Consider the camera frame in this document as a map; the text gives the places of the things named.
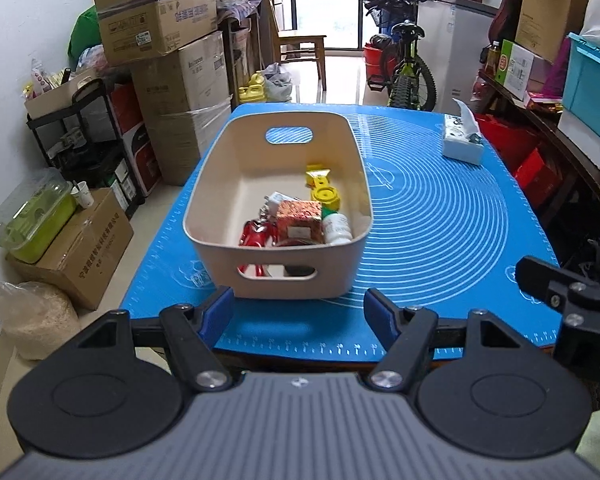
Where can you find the yellow plastic jug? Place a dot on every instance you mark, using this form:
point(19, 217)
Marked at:
point(252, 91)

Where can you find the red patterned box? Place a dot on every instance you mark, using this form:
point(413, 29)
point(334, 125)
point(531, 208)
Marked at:
point(297, 222)

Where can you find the amber drink bottle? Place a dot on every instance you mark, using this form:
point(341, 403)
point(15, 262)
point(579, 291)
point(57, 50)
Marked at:
point(492, 60)

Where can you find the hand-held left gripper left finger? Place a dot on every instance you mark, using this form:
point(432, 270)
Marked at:
point(217, 312)

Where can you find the red gift box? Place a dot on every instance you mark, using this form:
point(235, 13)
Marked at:
point(540, 180)
point(505, 140)

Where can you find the black shelf rack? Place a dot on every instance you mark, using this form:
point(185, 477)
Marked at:
point(105, 160)

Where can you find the clear bag of grain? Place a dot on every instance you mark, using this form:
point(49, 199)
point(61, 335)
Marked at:
point(35, 320)

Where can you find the brown printed cardboard box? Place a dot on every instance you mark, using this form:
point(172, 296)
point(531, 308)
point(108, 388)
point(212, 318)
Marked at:
point(90, 255)

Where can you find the small white plastic object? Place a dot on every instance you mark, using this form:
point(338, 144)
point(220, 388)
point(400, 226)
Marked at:
point(279, 200)

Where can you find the green container with clear lid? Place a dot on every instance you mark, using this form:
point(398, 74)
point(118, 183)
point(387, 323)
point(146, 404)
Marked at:
point(35, 225)

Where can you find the blue silicone mat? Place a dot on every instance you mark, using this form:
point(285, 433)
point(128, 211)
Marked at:
point(430, 235)

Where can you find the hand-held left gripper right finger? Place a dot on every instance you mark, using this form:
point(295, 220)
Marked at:
point(377, 312)

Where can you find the yellow plastic toy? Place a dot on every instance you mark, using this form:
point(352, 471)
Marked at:
point(325, 196)

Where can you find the white paper cup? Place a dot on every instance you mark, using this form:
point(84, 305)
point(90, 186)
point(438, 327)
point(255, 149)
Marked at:
point(84, 196)

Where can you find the red bucket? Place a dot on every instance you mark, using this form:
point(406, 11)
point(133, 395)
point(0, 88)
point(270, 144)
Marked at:
point(377, 57)

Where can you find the white chest freezer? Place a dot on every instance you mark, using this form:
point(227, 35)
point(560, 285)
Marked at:
point(455, 45)

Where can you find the open taped cardboard box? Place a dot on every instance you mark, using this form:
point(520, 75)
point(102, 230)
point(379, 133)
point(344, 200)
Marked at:
point(150, 20)

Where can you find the beige plastic storage basket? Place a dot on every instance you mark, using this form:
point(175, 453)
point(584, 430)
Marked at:
point(215, 260)

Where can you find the white tissue pack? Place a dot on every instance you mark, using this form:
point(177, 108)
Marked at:
point(460, 142)

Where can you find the green carton box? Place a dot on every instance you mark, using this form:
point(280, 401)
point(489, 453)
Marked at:
point(515, 70)

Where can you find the light blue storage bin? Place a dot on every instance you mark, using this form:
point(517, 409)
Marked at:
point(592, 85)

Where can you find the tall brown cardboard box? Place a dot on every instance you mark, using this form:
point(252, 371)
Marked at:
point(550, 5)

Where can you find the cardboard box on rack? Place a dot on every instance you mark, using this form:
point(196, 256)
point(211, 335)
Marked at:
point(55, 97)

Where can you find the dark wooden bench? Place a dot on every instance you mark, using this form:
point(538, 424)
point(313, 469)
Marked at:
point(587, 170)

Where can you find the red toy figure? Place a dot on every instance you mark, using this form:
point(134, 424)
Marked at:
point(252, 235)

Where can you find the white and red appliance box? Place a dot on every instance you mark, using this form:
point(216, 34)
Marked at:
point(142, 160)

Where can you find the red cardboard box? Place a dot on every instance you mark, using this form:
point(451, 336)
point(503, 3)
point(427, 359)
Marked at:
point(127, 110)

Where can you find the grey plastic bag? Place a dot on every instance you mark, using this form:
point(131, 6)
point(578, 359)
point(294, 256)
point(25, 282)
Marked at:
point(277, 82)

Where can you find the white bottle with green cap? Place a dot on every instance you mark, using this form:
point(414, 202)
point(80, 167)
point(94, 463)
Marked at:
point(337, 230)

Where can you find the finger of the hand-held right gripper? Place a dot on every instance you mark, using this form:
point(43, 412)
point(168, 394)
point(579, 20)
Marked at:
point(540, 280)

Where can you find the plain brown cardboard box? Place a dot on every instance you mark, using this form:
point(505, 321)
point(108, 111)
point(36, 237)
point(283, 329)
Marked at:
point(180, 80)

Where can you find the green and black bicycle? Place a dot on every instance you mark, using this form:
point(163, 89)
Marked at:
point(410, 75)

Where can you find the white storage box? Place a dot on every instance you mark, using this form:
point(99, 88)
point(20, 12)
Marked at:
point(587, 135)

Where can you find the wooden chair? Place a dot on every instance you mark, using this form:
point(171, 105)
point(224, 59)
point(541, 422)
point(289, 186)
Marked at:
point(302, 42)

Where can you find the green bag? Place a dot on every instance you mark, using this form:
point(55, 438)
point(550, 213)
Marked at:
point(82, 32)

